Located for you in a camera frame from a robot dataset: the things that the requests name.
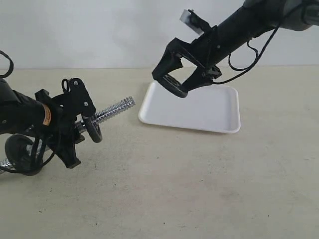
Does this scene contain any chrome threaded dumbbell bar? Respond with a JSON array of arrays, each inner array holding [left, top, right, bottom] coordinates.
[[4, 97, 135, 174]]

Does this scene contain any black weight plate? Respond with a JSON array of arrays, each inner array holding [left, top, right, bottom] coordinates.
[[158, 74, 188, 98], [0, 134, 41, 176], [83, 118, 103, 143]]

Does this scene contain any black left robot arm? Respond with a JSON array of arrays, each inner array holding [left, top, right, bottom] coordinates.
[[0, 78, 95, 174]]

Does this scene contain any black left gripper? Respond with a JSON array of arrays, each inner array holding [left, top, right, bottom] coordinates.
[[35, 89, 86, 169]]

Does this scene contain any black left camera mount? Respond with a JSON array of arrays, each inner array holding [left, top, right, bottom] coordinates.
[[60, 78, 96, 118]]

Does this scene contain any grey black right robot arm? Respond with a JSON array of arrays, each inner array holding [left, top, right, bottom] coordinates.
[[152, 0, 319, 98]]

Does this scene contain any white plastic tray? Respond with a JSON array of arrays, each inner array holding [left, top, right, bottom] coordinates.
[[138, 82, 241, 134]]

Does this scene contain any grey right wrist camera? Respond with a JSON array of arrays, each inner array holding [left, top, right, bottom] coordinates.
[[179, 9, 211, 35]]

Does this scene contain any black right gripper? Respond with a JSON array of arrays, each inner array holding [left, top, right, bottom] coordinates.
[[152, 25, 221, 92]]

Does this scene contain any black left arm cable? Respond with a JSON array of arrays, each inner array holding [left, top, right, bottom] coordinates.
[[0, 51, 60, 176]]

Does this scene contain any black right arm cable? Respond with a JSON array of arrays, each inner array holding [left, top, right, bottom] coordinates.
[[204, 0, 315, 84]]

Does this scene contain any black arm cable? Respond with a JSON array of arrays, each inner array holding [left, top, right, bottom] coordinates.
[[204, 0, 315, 84], [0, 51, 60, 176]]

